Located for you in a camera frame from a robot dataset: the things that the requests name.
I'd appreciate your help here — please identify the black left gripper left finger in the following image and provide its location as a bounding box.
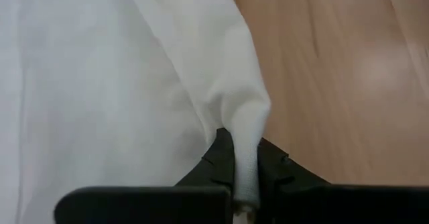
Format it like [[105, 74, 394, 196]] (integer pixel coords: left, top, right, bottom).
[[53, 128, 235, 224]]

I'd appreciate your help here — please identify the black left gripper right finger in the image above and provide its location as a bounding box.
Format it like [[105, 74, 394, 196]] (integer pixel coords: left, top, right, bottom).
[[256, 138, 429, 224]]

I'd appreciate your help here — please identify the white cloth towel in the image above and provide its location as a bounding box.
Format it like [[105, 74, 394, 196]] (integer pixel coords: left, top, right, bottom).
[[0, 0, 271, 224]]

